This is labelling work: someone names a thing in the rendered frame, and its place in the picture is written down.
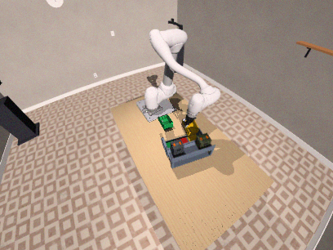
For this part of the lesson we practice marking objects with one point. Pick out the yellow bin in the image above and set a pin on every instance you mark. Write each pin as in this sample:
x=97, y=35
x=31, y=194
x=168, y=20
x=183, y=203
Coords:
x=193, y=127

